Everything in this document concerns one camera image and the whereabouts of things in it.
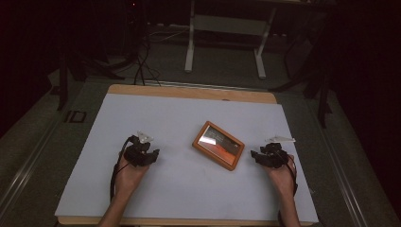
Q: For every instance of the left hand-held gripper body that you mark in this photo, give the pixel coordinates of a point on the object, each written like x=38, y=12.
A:
x=135, y=154

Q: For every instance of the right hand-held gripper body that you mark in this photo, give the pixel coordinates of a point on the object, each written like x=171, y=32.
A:
x=277, y=154

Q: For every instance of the wooden picture frame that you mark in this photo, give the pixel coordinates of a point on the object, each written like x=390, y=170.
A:
x=219, y=145

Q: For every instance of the person's left hand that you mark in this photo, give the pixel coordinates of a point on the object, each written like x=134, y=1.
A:
x=127, y=176

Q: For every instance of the person's right hand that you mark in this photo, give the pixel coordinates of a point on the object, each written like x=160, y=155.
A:
x=281, y=178

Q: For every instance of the black metal stand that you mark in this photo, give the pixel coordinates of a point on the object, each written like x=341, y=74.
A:
x=63, y=78
x=318, y=88

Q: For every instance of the black floor bracket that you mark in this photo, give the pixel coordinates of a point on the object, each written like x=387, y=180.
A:
x=75, y=116

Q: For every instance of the white metal table frame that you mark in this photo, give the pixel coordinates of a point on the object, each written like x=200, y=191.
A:
x=225, y=26

